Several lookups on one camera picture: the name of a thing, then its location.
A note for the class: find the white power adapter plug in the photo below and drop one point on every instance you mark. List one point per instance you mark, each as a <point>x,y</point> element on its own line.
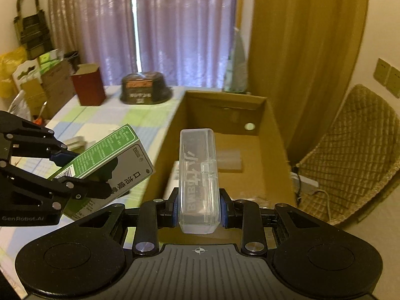
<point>75,143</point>

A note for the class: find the brown cardboard box stack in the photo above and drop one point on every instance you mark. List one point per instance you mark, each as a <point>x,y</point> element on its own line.
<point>53,88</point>

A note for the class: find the crumpled silver foil bag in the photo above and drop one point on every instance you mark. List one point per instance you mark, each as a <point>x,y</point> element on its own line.
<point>19,106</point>

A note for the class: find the quilted beige chair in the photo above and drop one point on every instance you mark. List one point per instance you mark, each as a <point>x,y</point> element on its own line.
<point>355,159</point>

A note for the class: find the white medicine tablet box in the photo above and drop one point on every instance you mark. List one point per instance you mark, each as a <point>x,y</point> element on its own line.
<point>173,181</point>

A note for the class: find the yellow plastic bag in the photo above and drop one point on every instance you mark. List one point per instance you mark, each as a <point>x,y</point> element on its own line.
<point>9,62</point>

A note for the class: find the clear plastic measuring cup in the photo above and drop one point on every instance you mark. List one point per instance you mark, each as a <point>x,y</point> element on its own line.
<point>229,160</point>

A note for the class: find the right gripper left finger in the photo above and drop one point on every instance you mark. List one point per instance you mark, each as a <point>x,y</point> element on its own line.
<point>154,214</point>

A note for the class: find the large open cardboard box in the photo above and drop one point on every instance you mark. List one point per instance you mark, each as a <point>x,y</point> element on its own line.
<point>241,123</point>

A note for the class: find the dark red paper bag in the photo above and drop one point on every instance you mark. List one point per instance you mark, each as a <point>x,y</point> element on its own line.
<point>88,85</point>

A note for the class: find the black Honglu food container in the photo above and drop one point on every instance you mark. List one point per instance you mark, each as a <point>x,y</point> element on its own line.
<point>145,88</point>

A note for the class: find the white power strip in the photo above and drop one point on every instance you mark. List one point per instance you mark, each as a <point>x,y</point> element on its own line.
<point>303,184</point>

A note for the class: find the black item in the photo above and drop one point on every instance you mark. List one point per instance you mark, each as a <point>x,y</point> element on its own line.
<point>198,193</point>

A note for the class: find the green white mouthwash box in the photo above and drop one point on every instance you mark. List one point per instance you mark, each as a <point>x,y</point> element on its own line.
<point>119,159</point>

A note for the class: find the golden brown curtain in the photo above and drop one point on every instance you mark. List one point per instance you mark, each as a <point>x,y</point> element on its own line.
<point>302,56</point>

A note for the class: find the folding step ladder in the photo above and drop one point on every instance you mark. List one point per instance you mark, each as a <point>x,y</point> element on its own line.
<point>32,31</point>

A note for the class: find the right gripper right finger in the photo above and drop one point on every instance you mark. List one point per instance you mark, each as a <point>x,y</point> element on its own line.
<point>244,214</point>

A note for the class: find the purple curtain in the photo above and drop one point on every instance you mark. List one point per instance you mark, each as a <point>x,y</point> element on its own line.
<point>188,41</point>

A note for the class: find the green white snack bag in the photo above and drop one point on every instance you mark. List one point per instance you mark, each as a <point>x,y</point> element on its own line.
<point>236,76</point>

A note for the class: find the beige wall socket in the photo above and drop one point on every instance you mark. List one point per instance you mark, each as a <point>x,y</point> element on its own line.
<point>388,76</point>

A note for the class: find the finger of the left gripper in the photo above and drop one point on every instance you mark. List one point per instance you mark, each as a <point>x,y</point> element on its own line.
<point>23,138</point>
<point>19,187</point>

